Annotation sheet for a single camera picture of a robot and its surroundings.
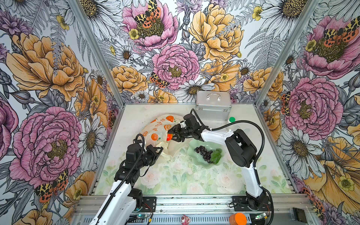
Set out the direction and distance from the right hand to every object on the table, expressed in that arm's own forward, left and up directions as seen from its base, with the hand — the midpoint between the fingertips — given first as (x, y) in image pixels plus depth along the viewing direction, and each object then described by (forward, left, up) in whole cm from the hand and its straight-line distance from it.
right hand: (167, 137), depth 88 cm
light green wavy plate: (-9, -18, -11) cm, 23 cm away
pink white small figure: (-41, -10, -7) cm, 43 cm away
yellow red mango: (0, -1, 0) cm, 1 cm away
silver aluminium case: (+27, -32, 0) cm, 42 cm away
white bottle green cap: (+15, -44, -3) cm, 47 cm away
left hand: (-10, +1, +3) cm, 11 cm away
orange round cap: (-41, -33, -2) cm, 53 cm away
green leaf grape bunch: (-11, -25, -5) cm, 28 cm away
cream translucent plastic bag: (0, +7, +6) cm, 9 cm away
